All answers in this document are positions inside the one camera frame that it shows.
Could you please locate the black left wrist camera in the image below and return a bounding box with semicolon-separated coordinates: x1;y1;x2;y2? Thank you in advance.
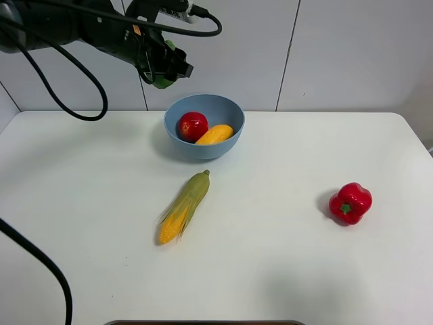
124;0;196;25

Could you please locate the red bell pepper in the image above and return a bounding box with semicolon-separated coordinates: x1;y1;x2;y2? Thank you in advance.
329;182;373;225

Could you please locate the blue plastic bowl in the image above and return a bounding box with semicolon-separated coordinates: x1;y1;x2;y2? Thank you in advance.
163;94;245;160

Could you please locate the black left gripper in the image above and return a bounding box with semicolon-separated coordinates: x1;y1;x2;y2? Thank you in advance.
79;13;193;81

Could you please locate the yellow mango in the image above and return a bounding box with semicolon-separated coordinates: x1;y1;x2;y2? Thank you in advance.
196;125;234;145

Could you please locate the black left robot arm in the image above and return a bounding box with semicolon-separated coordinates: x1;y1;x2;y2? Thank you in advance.
1;1;193;85

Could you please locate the corn cob with husk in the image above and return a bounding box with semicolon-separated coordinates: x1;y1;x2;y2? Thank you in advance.
157;169;210;245

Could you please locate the red apple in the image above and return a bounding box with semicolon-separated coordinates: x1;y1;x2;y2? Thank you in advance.
178;111;209;143

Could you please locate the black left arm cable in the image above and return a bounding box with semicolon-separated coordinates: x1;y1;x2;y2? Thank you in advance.
0;6;223;325

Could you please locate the green lime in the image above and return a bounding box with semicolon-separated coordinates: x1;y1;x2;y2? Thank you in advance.
153;40;176;89

